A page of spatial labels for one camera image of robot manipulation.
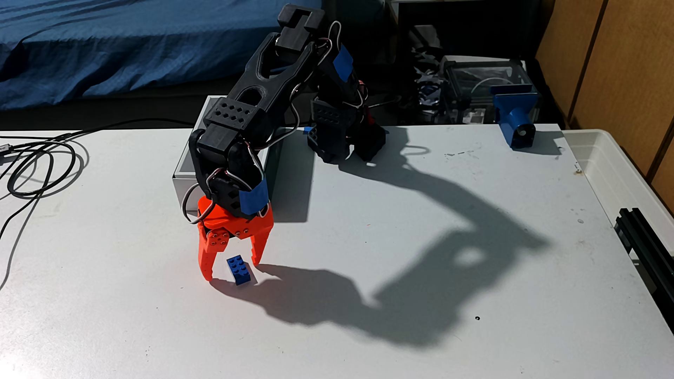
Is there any white plastic bin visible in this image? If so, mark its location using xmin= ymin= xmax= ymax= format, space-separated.
xmin=562 ymin=129 xmax=674 ymax=248

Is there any black and white patterned bag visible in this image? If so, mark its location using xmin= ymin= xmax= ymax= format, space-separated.
xmin=413 ymin=47 xmax=444 ymax=108

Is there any clear plastic container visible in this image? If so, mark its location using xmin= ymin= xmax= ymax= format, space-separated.
xmin=441 ymin=57 xmax=535 ymax=125

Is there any blue bed sheet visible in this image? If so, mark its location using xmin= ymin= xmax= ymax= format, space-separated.
xmin=0 ymin=0 xmax=323 ymax=110

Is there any wooden cabinet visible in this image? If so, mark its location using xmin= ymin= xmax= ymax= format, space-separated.
xmin=536 ymin=0 xmax=674 ymax=211

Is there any black coiled cable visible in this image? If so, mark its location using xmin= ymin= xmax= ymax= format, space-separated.
xmin=0 ymin=118 xmax=196 ymax=201

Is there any thin black cable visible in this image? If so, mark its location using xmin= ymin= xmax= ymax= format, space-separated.
xmin=0 ymin=153 xmax=53 ymax=290

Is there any blue printed clamp mount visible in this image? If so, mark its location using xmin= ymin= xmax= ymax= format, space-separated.
xmin=491 ymin=87 xmax=539 ymax=149

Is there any white cardboard box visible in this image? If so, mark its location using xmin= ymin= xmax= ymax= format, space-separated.
xmin=173 ymin=95 xmax=286 ymax=213

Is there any black aluminium rail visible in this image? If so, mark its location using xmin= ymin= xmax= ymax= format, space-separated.
xmin=614 ymin=208 xmax=674 ymax=332

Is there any blue tape piece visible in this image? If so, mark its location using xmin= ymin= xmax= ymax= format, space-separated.
xmin=238 ymin=179 xmax=270 ymax=215
xmin=333 ymin=45 xmax=355 ymax=82

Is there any grey servo cable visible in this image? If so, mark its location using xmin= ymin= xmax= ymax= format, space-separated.
xmin=181 ymin=167 xmax=217 ymax=225

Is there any blue toy brick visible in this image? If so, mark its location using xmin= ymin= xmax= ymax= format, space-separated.
xmin=226 ymin=255 xmax=252 ymax=286

